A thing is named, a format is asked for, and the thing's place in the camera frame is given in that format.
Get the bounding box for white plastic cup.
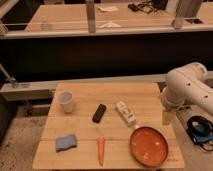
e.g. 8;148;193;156
58;91;74;113

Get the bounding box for orange pepper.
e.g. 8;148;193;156
97;137;105;166

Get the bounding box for grey metal post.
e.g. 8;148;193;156
172;0;203;29
86;0;96;33

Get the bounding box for clear plastic bottle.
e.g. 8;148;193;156
40;16;51;31

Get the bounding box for black rectangular block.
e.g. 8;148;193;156
92;104;106;123

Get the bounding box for white crumpled paper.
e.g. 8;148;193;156
98;21;121;28

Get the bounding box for black cables on far table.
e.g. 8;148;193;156
127;1;160;14

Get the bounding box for white paper sheet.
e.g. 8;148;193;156
98;6;119;12

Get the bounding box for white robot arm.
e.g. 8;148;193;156
161;62;213;116

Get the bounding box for blue sponge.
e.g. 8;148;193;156
55;134;77;152

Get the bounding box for grey metal post right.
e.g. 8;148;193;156
172;0;203;29

